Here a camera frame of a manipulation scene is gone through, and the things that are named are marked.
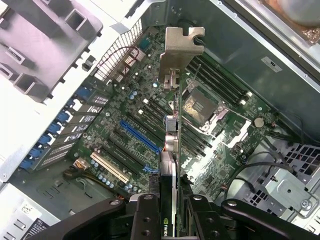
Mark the blue card retention clip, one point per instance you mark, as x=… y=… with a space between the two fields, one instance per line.
x=83 y=92
x=72 y=106
x=45 y=139
x=55 y=128
x=63 y=117
x=32 y=160

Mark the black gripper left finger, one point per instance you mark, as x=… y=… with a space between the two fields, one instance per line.
x=145 y=220

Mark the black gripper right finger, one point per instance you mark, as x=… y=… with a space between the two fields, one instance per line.
x=205 y=220

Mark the green motherboard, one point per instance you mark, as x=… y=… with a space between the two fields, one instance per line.
x=125 y=105

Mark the grey plastic parts rack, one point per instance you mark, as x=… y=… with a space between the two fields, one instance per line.
x=50 y=37

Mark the blue expansion slot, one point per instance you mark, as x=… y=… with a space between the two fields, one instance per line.
x=140 y=136

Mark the black open PC case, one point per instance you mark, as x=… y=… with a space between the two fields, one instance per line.
x=237 y=37

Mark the grey power supply unit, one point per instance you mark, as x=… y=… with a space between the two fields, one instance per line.
x=15 y=220

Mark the CPU socket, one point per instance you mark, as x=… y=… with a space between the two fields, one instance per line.
x=197 y=105

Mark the round coin cell battery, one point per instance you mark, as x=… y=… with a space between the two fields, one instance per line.
x=258 y=122

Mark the white expansion slot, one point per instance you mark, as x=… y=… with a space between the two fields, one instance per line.
x=110 y=167

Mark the silver metal disk bay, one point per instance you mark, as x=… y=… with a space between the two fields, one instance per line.
x=282 y=190

